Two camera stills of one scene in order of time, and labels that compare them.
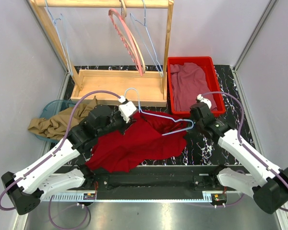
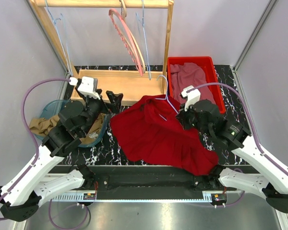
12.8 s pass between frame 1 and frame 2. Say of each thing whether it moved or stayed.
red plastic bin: stayed
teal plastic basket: stayed
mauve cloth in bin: stayed
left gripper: moved
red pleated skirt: moved
